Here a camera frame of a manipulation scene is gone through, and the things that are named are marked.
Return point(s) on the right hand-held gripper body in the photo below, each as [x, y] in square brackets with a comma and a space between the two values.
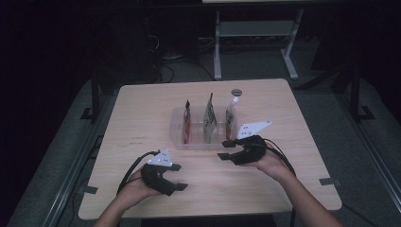
[250, 149]

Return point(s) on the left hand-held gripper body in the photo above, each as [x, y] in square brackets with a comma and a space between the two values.
[157, 176]

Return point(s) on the white and red snack packet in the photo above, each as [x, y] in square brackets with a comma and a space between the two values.
[230, 118]

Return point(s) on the clear plastic container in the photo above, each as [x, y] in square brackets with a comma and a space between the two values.
[201, 143]

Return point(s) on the green snack packet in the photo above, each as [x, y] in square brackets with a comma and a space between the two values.
[209, 118]

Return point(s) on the person's left hand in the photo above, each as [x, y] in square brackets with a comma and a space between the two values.
[135, 189]

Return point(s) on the person's right hand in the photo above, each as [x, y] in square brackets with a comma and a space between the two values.
[274, 164]

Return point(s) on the grey table grommet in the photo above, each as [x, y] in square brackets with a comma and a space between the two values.
[236, 92]

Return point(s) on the grey tape strip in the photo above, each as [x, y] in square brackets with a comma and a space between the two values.
[90, 189]
[329, 181]

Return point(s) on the black metal stand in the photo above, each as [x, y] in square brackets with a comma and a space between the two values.
[94, 101]
[356, 94]

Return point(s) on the white metal desk frame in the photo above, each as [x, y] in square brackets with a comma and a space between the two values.
[255, 29]

